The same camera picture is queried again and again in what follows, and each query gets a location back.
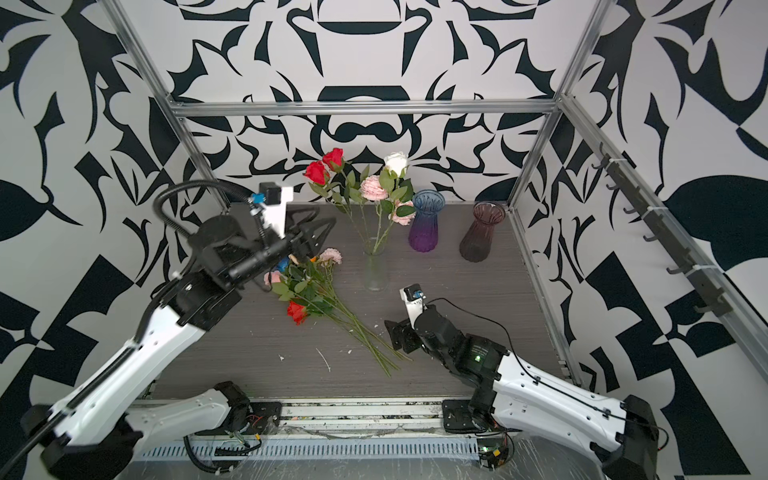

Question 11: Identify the smoky pink glass vase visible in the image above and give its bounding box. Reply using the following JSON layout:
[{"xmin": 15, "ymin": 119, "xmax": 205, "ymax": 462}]
[{"xmin": 459, "ymin": 201, "xmax": 506, "ymax": 263}]

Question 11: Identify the purple blue glass vase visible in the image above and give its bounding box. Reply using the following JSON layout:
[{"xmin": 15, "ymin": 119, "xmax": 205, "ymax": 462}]
[{"xmin": 408, "ymin": 190, "xmax": 445, "ymax": 253}]

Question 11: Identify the red rose stem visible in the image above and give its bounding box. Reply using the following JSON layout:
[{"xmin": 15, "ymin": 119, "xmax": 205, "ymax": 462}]
[{"xmin": 304, "ymin": 147, "xmax": 375, "ymax": 253}]

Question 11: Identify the white rose stem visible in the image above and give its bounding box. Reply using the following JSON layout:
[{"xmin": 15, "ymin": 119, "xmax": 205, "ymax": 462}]
[{"xmin": 364, "ymin": 152, "xmax": 415, "ymax": 254}]

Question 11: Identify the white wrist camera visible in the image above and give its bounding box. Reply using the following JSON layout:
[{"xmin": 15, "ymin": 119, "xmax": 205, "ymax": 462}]
[
  {"xmin": 249, "ymin": 182, "xmax": 294, "ymax": 238},
  {"xmin": 400, "ymin": 283, "xmax": 425, "ymax": 326}
]

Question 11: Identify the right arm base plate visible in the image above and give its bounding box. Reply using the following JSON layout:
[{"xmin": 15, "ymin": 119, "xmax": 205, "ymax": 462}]
[{"xmin": 441, "ymin": 399, "xmax": 519, "ymax": 435}]

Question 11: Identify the pink peony flower stem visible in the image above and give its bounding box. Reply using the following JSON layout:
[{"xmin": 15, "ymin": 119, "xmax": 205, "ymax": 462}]
[{"xmin": 359, "ymin": 174, "xmax": 415, "ymax": 251}]

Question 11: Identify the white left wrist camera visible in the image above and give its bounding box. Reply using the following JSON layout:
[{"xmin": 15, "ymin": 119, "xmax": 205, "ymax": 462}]
[{"xmin": 249, "ymin": 182, "xmax": 294, "ymax": 238}]

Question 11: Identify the aluminium front rail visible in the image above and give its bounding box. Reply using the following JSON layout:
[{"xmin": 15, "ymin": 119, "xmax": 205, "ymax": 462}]
[{"xmin": 104, "ymin": 395, "xmax": 616, "ymax": 442}]

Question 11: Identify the white slotted cable duct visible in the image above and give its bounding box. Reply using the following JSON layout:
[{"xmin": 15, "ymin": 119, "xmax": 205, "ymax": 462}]
[{"xmin": 122, "ymin": 437, "xmax": 481, "ymax": 462}]

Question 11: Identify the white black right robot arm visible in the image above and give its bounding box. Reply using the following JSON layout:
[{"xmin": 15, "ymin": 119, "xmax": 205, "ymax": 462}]
[{"xmin": 385, "ymin": 301, "xmax": 666, "ymax": 479}]

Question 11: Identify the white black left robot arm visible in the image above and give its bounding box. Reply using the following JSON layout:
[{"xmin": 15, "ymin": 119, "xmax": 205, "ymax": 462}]
[{"xmin": 13, "ymin": 207, "xmax": 336, "ymax": 479}]

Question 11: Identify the mixed artificial flower bouquet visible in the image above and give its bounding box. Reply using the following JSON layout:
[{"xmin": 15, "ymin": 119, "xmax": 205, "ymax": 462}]
[{"xmin": 262, "ymin": 248, "xmax": 406, "ymax": 376}]

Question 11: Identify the black corrugated cable hose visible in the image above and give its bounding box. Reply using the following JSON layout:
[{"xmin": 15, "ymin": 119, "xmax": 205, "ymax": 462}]
[{"xmin": 0, "ymin": 179, "xmax": 253, "ymax": 480}]

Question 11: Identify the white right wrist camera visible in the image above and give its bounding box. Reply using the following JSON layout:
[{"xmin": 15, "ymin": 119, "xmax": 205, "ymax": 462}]
[{"xmin": 400, "ymin": 283, "xmax": 425, "ymax": 326}]

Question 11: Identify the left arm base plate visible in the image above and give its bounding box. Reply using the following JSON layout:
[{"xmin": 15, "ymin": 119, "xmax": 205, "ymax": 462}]
[{"xmin": 241, "ymin": 401, "xmax": 283, "ymax": 435}]

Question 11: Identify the clear glass vase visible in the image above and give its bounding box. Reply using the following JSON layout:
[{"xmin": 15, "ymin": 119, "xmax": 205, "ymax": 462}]
[{"xmin": 363, "ymin": 250, "xmax": 388, "ymax": 292}]

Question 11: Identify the black wall hook rack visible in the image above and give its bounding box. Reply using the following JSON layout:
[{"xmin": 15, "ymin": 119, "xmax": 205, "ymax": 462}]
[{"xmin": 595, "ymin": 142, "xmax": 734, "ymax": 317}]

